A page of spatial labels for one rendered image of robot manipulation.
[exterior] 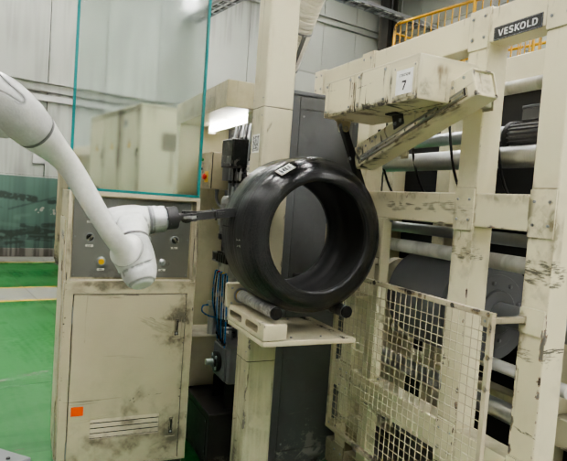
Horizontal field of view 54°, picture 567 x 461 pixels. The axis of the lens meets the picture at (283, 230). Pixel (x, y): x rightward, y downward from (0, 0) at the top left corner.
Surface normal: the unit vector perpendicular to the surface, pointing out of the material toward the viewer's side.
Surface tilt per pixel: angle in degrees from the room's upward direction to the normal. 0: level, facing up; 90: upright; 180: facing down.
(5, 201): 90
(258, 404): 90
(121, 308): 90
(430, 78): 90
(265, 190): 65
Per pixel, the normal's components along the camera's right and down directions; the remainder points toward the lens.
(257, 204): -0.31, -0.26
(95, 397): 0.42, 0.07
